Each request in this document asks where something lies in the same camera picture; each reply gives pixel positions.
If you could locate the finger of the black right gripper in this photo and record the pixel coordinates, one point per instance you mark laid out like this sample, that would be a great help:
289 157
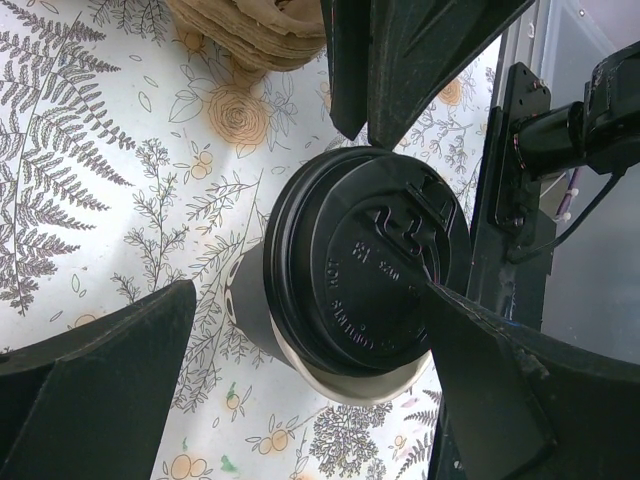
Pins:
418 48
347 30

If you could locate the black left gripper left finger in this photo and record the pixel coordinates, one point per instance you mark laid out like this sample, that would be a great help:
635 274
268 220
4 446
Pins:
92 403

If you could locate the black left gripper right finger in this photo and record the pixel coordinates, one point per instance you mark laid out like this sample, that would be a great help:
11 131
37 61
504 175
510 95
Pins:
590 402

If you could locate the black paper coffee cup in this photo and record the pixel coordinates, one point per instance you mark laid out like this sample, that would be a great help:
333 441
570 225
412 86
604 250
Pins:
297 343

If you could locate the black plastic cup lid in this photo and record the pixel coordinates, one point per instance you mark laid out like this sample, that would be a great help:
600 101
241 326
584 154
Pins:
353 239

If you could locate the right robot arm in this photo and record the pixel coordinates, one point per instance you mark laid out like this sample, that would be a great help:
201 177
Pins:
600 131

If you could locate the brown pulp cup carrier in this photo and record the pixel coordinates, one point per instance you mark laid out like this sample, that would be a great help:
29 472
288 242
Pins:
261 35

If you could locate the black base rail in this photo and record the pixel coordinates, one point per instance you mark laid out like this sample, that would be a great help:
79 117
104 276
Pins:
510 250

